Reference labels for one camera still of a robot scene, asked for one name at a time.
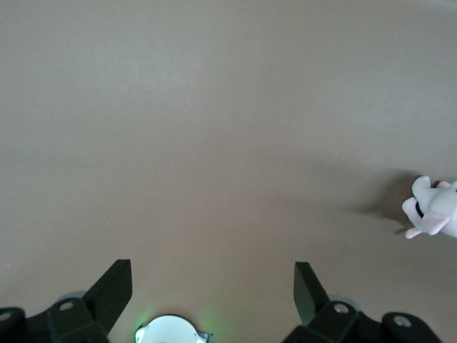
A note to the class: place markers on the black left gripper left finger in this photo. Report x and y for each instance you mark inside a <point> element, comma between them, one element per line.
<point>107,300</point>

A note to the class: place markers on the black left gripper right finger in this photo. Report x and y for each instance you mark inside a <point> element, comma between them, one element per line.
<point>316,303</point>

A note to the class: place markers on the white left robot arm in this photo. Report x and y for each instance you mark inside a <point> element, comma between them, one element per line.
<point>168,330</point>

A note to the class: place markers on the white pink dog plush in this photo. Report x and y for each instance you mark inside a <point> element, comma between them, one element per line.
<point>435,207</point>

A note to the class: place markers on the brown table cover mat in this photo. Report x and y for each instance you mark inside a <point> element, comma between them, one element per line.
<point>214,125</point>

